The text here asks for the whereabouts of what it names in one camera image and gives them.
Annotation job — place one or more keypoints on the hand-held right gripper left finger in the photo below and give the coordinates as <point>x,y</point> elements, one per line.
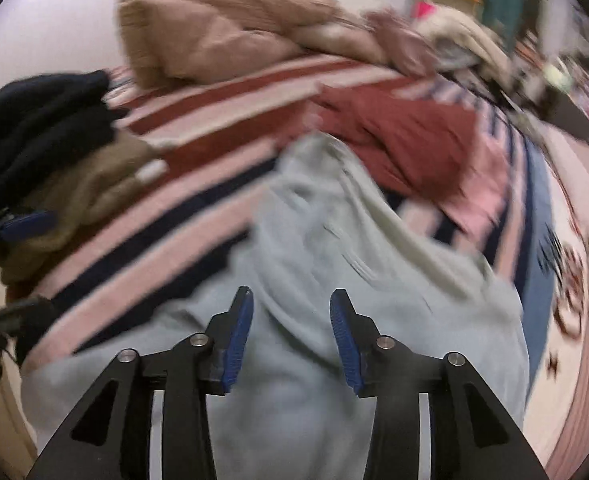
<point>237,345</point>

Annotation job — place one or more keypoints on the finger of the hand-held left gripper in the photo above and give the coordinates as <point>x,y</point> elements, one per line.
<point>27,222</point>
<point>19,312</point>

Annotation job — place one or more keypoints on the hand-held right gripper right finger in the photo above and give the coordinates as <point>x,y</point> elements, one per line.
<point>347,350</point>

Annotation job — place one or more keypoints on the light blue garment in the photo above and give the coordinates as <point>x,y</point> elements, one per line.
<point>314,260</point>

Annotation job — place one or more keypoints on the dark navy clothes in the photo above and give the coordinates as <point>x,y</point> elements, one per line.
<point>34,120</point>

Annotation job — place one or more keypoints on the beige knit garment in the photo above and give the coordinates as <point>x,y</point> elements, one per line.
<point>89,180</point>

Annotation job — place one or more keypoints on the pink garment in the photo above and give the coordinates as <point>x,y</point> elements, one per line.
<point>479,195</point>

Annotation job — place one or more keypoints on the striped blanket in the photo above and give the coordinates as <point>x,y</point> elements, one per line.
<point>214,125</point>

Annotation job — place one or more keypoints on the maroon garment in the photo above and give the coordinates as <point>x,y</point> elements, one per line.
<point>404,135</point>

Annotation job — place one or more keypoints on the white printed blanket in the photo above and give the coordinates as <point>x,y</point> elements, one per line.
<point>564,270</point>

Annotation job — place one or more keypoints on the brown duvet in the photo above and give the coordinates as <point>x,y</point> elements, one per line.
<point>199,25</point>

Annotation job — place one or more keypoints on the mauve satin cloth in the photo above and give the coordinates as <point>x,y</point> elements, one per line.
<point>399,45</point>

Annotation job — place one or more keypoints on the dark bookshelf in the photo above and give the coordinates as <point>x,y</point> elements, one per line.
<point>574,105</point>

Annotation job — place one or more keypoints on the cream blanket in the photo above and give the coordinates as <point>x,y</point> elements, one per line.
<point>474,35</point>

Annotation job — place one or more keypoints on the pale green bag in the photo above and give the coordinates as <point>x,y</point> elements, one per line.
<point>558,75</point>

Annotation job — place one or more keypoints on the bright pink cloth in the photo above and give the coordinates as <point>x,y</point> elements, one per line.
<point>423,10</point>

